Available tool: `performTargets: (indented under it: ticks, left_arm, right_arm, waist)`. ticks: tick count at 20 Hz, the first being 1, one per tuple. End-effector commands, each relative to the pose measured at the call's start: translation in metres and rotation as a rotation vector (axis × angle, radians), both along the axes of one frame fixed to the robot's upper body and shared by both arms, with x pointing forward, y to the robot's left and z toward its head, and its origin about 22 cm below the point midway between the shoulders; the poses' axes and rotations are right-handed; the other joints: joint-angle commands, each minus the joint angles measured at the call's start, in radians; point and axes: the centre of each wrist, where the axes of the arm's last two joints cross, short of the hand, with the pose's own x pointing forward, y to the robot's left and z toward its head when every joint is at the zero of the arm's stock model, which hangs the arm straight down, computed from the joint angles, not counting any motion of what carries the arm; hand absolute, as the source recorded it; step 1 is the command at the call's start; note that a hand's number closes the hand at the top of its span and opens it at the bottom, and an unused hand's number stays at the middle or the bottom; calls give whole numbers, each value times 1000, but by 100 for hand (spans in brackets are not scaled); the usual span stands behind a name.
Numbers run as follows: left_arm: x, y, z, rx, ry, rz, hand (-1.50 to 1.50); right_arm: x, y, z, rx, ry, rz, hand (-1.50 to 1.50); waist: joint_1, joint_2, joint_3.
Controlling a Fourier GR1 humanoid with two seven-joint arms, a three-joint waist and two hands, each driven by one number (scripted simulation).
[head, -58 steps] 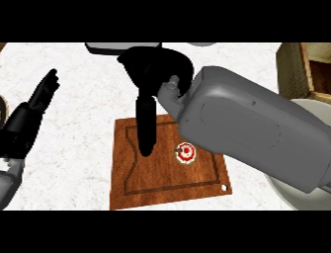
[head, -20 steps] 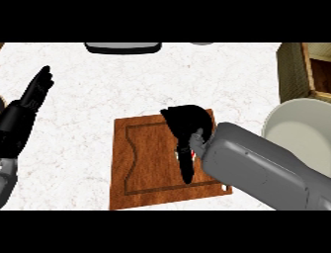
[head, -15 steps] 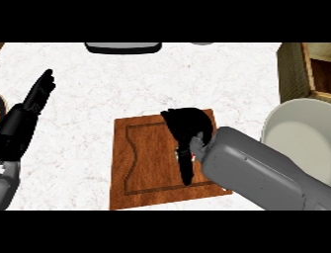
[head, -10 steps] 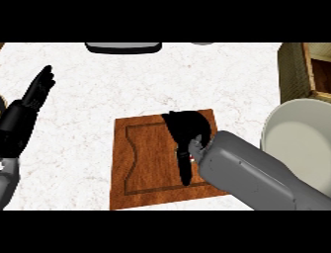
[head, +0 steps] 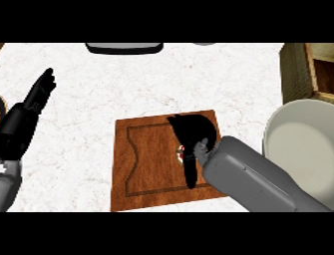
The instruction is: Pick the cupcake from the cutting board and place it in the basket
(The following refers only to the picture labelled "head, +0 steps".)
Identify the large white plate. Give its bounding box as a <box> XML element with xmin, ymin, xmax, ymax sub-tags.
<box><xmin>261</xmin><ymin>98</ymin><xmax>334</xmax><ymax>213</ymax></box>

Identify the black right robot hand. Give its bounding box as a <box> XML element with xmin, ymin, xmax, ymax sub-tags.
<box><xmin>166</xmin><ymin>113</ymin><xmax>221</xmax><ymax>190</ymax></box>

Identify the tan wicker basket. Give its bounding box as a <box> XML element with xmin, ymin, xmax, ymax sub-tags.
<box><xmin>279</xmin><ymin>42</ymin><xmax>334</xmax><ymax>117</ymax></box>

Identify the red and white cupcake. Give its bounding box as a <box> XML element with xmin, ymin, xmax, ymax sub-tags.
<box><xmin>175</xmin><ymin>144</ymin><xmax>185</xmax><ymax>164</ymax></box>

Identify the brown wooden cutting board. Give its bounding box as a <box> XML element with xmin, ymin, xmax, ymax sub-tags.
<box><xmin>110</xmin><ymin>109</ymin><xmax>230</xmax><ymax>213</ymax></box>

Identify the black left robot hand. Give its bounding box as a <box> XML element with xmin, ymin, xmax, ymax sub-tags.
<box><xmin>0</xmin><ymin>67</ymin><xmax>58</xmax><ymax>162</ymax></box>

